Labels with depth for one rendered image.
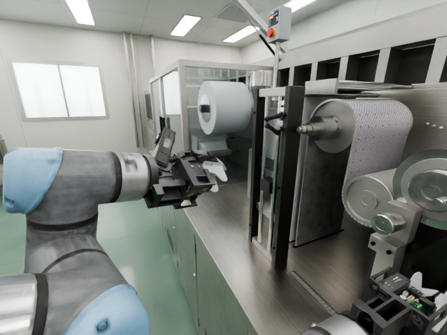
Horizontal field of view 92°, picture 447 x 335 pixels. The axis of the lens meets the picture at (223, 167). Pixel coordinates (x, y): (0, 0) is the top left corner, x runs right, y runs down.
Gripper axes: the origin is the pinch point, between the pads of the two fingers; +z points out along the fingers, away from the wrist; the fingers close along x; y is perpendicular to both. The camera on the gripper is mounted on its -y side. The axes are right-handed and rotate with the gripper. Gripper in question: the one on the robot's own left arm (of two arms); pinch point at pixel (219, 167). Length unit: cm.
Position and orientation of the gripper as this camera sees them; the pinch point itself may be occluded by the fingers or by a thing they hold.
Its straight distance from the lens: 50.1
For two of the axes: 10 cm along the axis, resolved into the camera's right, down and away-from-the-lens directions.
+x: 5.6, -6.6, -5.1
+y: 4.8, 7.5, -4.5
